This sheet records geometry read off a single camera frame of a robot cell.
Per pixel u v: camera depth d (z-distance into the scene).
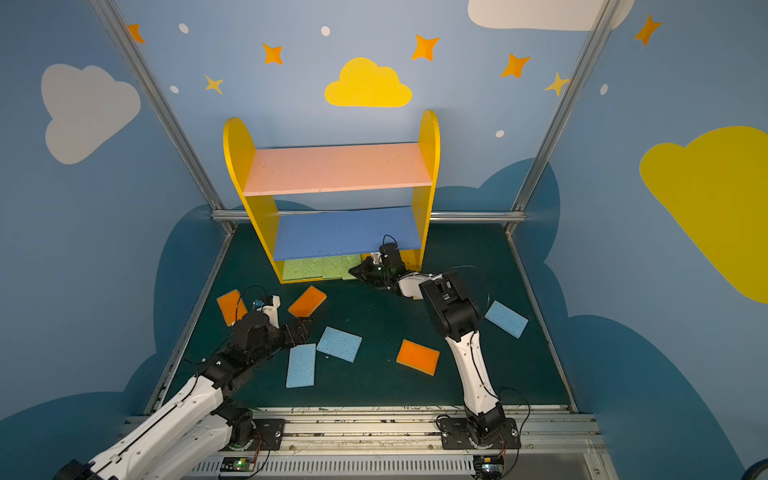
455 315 0.61
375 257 0.98
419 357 0.86
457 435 0.75
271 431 0.76
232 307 0.98
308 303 0.98
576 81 0.80
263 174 0.79
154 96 0.82
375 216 1.09
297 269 1.05
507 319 0.94
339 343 0.89
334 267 1.05
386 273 0.87
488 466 0.72
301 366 0.84
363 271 0.93
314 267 1.05
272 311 0.74
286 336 0.72
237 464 0.71
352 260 1.08
